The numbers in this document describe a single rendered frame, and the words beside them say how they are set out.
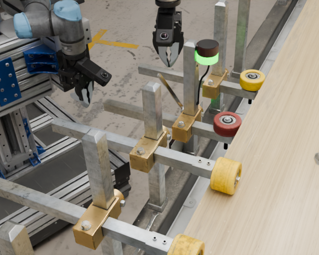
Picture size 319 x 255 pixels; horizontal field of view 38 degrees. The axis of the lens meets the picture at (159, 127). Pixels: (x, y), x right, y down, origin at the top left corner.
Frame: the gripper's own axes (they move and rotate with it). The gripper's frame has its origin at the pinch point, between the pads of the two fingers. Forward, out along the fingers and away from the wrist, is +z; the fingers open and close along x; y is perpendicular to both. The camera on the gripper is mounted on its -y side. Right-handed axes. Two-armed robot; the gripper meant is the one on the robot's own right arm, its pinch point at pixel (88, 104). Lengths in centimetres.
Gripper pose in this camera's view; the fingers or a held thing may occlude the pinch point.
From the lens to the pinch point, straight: 157.2
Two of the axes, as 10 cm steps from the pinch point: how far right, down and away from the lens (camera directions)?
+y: -9.0, -2.4, 3.5
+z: 0.4, 7.8, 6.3
